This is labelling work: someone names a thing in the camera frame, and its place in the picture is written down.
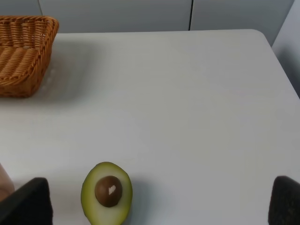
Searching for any woven wicker basket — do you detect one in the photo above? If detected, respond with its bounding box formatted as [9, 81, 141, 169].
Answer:
[0, 15, 59, 98]

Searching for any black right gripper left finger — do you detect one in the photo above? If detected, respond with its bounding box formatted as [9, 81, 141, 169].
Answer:
[0, 177, 53, 225]

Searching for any halved avocado with pit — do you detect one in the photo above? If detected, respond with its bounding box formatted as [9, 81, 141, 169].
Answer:
[81, 162, 133, 225]

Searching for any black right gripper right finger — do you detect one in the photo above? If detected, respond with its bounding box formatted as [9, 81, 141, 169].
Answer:
[268, 176, 300, 225]

